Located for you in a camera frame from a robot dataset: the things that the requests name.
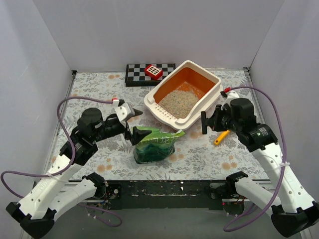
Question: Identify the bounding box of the yellow plastic scoop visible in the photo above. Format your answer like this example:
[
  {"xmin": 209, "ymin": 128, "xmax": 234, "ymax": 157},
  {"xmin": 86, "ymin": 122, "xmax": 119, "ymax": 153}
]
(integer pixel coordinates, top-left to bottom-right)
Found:
[{"xmin": 214, "ymin": 130, "xmax": 230, "ymax": 145}]

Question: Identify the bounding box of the black bag clip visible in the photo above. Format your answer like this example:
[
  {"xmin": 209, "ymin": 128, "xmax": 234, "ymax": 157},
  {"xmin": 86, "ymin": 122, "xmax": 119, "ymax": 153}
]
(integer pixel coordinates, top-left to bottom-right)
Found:
[{"xmin": 201, "ymin": 111, "xmax": 207, "ymax": 135}]

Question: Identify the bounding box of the green litter bag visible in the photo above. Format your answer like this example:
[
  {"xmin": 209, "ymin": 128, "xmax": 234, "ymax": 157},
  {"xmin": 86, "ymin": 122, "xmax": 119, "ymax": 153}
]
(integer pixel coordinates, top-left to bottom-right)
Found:
[{"xmin": 133, "ymin": 126, "xmax": 185, "ymax": 164}]

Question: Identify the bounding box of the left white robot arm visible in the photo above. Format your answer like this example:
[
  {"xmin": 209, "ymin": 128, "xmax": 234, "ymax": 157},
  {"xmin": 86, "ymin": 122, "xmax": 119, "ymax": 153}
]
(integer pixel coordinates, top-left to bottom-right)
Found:
[{"xmin": 6, "ymin": 104, "xmax": 151, "ymax": 239}]

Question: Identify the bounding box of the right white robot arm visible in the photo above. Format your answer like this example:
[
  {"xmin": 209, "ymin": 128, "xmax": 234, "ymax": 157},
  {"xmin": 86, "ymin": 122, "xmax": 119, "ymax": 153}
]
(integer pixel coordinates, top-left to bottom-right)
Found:
[{"xmin": 202, "ymin": 98, "xmax": 319, "ymax": 238}]

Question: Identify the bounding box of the cat litter pile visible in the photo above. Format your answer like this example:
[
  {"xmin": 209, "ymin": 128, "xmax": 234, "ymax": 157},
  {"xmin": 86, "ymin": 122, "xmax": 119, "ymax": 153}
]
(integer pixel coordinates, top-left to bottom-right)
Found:
[{"xmin": 159, "ymin": 90, "xmax": 198, "ymax": 119}]

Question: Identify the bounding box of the white orange litter box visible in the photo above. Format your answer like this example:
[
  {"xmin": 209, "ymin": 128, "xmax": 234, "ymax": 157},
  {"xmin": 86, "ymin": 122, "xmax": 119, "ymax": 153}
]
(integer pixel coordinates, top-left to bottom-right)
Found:
[{"xmin": 144, "ymin": 60, "xmax": 223, "ymax": 130}]

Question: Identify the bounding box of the floral tablecloth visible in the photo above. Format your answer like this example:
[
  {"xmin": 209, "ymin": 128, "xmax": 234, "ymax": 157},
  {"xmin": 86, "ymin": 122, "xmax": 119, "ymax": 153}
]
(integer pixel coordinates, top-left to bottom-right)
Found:
[{"xmin": 63, "ymin": 72, "xmax": 267, "ymax": 180}]

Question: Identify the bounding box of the black white checkerboard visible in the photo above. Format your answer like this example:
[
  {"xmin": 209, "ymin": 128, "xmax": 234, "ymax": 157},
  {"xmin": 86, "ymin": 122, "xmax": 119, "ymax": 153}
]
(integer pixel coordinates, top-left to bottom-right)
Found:
[{"xmin": 125, "ymin": 63, "xmax": 176, "ymax": 87}]

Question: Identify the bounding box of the red white grid block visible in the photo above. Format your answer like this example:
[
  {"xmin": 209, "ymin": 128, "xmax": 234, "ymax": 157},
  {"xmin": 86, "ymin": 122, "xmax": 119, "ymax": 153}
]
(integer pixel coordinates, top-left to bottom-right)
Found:
[{"xmin": 144, "ymin": 64, "xmax": 163, "ymax": 80}]

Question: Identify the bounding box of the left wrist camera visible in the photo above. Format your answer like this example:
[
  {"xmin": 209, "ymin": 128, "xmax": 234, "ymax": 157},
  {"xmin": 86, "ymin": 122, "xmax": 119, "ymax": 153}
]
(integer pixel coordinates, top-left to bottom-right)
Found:
[{"xmin": 113, "ymin": 99, "xmax": 135, "ymax": 126}]

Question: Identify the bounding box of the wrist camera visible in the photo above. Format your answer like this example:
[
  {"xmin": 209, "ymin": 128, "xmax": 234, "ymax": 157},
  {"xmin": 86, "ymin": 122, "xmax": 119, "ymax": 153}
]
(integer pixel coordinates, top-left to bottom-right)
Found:
[
  {"xmin": 220, "ymin": 88, "xmax": 240, "ymax": 110},
  {"xmin": 113, "ymin": 99, "xmax": 135, "ymax": 126}
]

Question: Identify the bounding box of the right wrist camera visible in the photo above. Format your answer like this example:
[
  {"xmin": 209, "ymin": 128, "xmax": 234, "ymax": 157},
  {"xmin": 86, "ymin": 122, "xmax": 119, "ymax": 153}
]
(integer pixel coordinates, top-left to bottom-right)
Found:
[{"xmin": 220, "ymin": 88, "xmax": 240, "ymax": 110}]

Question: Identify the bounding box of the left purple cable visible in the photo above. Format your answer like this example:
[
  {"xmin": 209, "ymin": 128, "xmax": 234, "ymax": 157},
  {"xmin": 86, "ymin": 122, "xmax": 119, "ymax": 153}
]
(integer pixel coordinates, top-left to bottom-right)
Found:
[{"xmin": 0, "ymin": 97, "xmax": 123, "ymax": 227}]

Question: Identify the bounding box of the purple cable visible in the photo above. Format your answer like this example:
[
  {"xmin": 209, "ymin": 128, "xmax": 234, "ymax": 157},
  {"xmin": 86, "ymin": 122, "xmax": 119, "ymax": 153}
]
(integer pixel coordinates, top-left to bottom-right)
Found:
[
  {"xmin": 223, "ymin": 86, "xmax": 287, "ymax": 233},
  {"xmin": 0, "ymin": 97, "xmax": 123, "ymax": 227}
]

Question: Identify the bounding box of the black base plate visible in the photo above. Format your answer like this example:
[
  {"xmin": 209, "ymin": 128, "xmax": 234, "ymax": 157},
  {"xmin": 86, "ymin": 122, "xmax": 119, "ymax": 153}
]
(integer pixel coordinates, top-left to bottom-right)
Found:
[{"xmin": 85, "ymin": 180, "xmax": 245, "ymax": 211}]

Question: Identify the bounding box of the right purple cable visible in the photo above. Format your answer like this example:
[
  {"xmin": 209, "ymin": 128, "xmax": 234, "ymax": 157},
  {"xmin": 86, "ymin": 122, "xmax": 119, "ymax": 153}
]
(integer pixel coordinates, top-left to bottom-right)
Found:
[{"xmin": 223, "ymin": 86, "xmax": 287, "ymax": 233}]

